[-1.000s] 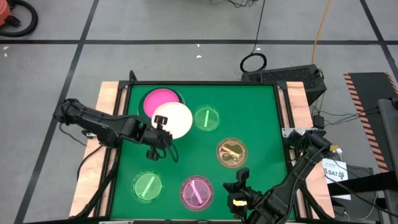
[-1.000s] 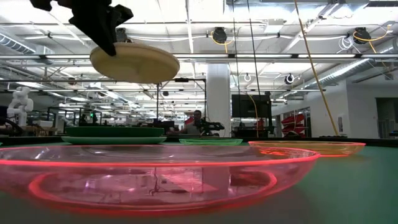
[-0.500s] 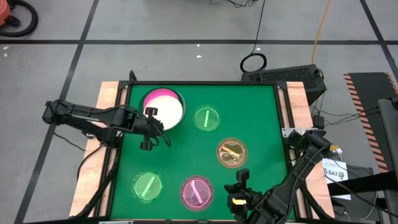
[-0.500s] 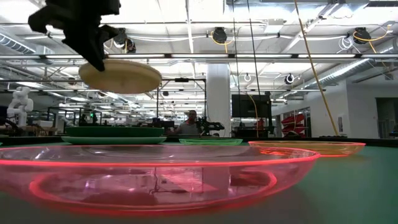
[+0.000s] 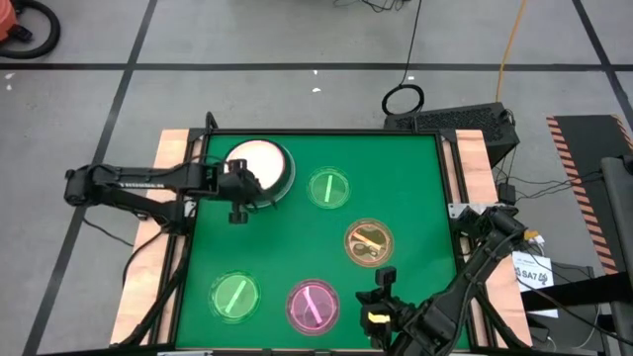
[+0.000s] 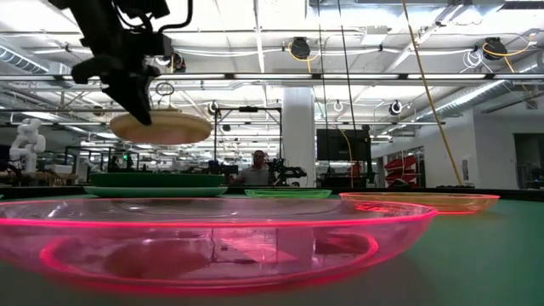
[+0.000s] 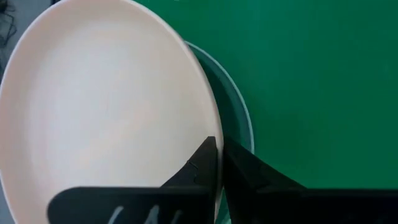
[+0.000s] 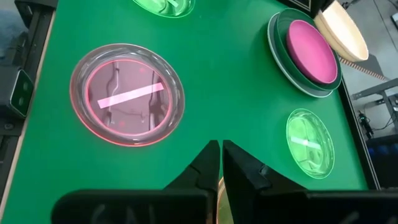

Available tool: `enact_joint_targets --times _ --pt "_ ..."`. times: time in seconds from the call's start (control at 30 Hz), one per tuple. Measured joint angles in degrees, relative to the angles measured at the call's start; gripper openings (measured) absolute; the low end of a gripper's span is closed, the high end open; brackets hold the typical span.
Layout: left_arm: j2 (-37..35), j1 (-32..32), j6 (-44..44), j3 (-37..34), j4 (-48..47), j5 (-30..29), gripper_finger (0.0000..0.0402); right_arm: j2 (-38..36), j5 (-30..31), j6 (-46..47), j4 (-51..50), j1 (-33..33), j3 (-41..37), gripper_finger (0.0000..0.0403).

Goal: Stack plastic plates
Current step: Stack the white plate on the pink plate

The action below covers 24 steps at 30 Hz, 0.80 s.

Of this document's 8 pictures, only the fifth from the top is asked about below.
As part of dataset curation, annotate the hazard-striped black floor mat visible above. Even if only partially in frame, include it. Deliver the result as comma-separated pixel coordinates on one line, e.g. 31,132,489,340
546,114,633,276

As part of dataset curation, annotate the wrist camera with yellow tape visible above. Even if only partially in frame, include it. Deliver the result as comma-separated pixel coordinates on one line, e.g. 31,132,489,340
366,309,395,327

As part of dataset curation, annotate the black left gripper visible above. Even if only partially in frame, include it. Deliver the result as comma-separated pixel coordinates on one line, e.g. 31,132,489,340
217,158,278,224

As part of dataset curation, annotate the green transparent small plate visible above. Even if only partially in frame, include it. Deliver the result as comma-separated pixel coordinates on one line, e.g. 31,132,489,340
208,270,262,325
306,166,352,210

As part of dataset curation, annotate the yellow cable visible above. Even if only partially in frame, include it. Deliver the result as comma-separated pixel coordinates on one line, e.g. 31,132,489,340
496,0,529,104

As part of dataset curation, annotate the black metal beam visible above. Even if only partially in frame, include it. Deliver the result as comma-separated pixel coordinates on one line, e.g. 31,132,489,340
518,273,633,312

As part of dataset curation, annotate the yellow plug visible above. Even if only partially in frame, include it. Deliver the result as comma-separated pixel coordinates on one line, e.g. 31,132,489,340
522,228,546,248

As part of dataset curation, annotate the green table mat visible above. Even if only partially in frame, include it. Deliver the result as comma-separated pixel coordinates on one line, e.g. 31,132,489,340
175,133,471,351

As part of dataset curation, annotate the pink transparent small plate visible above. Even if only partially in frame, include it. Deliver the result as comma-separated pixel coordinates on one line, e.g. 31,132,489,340
285,278,341,337

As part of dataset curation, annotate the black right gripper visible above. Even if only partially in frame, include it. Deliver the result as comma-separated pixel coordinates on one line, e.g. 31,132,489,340
355,266,421,356

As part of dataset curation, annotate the orange transparent small plate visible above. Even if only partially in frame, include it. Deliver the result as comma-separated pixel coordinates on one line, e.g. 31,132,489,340
344,218,396,269

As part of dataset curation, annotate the orange vacuum cleaner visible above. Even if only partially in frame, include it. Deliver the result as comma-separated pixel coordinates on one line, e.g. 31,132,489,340
0,0,19,44

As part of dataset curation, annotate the black power adapter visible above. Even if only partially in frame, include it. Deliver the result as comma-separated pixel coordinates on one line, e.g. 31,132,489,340
497,182,519,206

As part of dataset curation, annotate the dark green large plate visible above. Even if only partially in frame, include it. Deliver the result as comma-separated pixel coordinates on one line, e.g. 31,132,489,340
223,138,296,209

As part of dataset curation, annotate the black computer case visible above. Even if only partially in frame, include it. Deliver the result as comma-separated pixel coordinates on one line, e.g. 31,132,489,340
384,102,521,168

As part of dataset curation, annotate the black vacuum hose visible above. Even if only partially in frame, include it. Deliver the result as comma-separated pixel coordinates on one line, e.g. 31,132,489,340
0,0,61,60

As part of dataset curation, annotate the black metal table frame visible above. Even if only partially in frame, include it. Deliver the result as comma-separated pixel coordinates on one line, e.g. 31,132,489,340
111,112,533,356

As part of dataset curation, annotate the white paper label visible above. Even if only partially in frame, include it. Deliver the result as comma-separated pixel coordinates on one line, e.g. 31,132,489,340
511,250,555,293

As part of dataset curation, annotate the cream plastic plate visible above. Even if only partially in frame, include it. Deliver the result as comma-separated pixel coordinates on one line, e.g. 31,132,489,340
226,140,288,192

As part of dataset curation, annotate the black cable with coil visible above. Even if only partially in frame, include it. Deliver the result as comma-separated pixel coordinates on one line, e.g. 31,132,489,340
380,0,426,118

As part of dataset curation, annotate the black cable bundle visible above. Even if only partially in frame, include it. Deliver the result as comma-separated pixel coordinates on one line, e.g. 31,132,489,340
333,0,412,14

